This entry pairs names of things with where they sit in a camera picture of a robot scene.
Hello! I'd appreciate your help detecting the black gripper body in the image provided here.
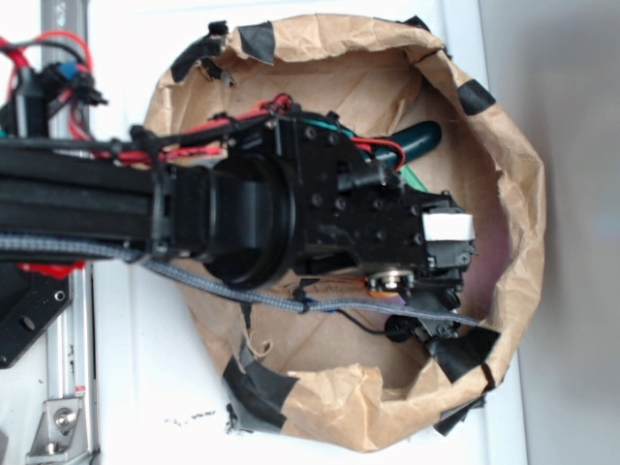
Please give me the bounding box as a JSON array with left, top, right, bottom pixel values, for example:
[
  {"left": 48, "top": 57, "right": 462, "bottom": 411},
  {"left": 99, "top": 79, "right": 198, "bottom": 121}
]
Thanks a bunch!
[{"left": 276, "top": 111, "right": 476, "bottom": 310}]

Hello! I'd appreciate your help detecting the yellow rubber duck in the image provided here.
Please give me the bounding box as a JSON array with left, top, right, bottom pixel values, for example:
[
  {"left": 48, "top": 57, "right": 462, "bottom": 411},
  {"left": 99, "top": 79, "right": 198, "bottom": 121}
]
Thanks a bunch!
[{"left": 366, "top": 276, "right": 400, "bottom": 298}]

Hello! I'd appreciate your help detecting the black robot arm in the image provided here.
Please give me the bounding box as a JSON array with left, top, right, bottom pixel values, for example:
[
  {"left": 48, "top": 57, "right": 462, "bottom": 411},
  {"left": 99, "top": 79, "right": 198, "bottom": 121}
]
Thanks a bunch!
[{"left": 1, "top": 110, "right": 476, "bottom": 298}]

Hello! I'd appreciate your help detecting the green rectangular block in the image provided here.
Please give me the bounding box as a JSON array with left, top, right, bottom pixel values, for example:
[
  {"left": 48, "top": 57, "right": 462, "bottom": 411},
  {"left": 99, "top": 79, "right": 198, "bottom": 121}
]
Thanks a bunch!
[{"left": 400, "top": 165, "right": 428, "bottom": 193}]

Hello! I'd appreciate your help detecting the dark green cucumber toy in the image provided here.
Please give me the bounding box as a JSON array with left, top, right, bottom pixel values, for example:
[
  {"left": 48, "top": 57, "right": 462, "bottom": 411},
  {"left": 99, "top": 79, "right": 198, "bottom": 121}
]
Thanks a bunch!
[{"left": 374, "top": 120, "right": 442, "bottom": 166}]

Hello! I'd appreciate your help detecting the brown paper bag basin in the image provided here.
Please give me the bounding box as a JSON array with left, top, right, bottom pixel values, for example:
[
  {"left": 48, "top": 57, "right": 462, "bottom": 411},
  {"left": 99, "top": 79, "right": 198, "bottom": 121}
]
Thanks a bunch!
[{"left": 145, "top": 14, "right": 546, "bottom": 452}]

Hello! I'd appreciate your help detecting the red wire bundle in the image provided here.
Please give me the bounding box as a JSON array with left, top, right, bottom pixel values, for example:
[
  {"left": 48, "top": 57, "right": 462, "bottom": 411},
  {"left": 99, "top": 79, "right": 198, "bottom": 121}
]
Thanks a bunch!
[{"left": 0, "top": 29, "right": 408, "bottom": 171}]

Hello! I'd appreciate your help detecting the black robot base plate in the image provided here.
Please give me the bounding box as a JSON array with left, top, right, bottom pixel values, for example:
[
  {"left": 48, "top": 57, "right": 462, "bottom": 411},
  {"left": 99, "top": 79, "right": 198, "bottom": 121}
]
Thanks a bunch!
[{"left": 0, "top": 263, "right": 73, "bottom": 369}]

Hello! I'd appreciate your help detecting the aluminium extrusion rail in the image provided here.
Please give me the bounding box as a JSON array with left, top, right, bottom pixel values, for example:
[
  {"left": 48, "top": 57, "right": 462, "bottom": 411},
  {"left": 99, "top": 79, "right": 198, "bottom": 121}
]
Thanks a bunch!
[{"left": 40, "top": 0, "right": 100, "bottom": 465}]

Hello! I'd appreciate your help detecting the grey braided cable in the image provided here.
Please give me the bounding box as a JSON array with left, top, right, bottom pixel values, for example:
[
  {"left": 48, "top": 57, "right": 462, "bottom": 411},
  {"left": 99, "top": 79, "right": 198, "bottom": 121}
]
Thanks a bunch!
[{"left": 0, "top": 232, "right": 481, "bottom": 326}]

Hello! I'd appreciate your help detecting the metal corner bracket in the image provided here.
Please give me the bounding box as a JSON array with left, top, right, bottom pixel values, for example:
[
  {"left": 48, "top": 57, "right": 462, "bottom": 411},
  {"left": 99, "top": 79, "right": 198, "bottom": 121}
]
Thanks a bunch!
[{"left": 25, "top": 397, "right": 88, "bottom": 464}]

